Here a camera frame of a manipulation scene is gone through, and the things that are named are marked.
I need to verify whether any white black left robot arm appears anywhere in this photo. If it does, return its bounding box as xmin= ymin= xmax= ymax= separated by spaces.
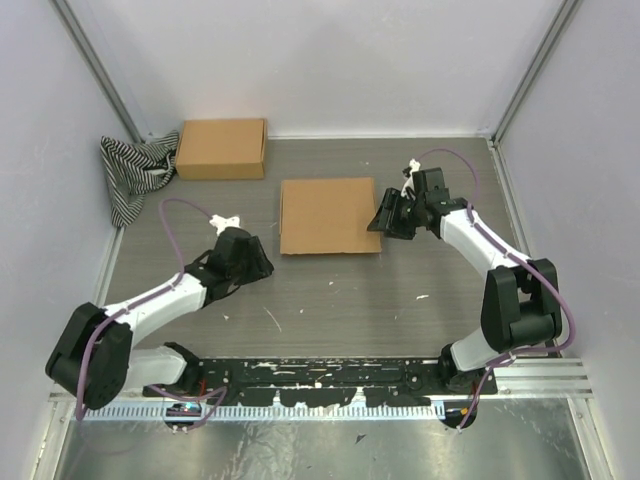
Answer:
xmin=45 ymin=227 xmax=274 ymax=410

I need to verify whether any brown cardboard box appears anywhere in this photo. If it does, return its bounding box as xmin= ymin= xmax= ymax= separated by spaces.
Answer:
xmin=280 ymin=177 xmax=382 ymax=255
xmin=176 ymin=118 xmax=267 ymax=181

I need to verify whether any aluminium front frame rail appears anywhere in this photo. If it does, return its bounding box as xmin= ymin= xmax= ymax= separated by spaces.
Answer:
xmin=48 ymin=357 xmax=594 ymax=401

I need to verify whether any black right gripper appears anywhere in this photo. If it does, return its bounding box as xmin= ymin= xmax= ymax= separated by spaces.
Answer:
xmin=368 ymin=187 xmax=426 ymax=240

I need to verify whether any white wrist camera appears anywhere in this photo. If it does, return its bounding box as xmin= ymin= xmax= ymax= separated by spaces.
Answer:
xmin=401 ymin=158 xmax=421 ymax=199
xmin=209 ymin=214 xmax=241 ymax=236

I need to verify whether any slotted aluminium cable duct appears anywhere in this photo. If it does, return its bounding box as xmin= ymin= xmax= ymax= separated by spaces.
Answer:
xmin=84 ymin=400 xmax=445 ymax=422

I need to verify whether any striped black white cloth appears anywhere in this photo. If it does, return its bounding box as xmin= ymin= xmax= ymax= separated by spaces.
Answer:
xmin=99 ymin=130 xmax=180 ymax=228

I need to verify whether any closed brown cardboard box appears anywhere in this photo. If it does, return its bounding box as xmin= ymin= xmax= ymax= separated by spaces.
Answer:
xmin=176 ymin=118 xmax=267 ymax=181

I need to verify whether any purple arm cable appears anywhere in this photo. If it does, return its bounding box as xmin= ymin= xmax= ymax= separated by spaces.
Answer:
xmin=74 ymin=198 xmax=231 ymax=434
xmin=414 ymin=148 xmax=576 ymax=431

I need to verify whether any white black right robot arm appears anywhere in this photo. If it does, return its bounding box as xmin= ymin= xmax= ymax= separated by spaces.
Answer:
xmin=367 ymin=161 xmax=562 ymax=395

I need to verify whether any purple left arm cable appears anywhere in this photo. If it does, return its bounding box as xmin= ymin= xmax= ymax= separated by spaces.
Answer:
xmin=74 ymin=198 xmax=231 ymax=434

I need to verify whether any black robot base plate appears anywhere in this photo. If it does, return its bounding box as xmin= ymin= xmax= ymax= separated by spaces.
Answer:
xmin=160 ymin=357 xmax=497 ymax=408

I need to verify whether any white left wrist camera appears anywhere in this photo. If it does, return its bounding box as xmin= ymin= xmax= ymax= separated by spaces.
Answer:
xmin=209 ymin=214 xmax=241 ymax=236

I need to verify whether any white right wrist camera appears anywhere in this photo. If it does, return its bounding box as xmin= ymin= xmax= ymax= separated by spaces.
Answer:
xmin=401 ymin=158 xmax=421 ymax=199

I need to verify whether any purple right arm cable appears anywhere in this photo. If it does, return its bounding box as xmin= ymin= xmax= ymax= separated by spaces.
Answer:
xmin=414 ymin=148 xmax=576 ymax=431

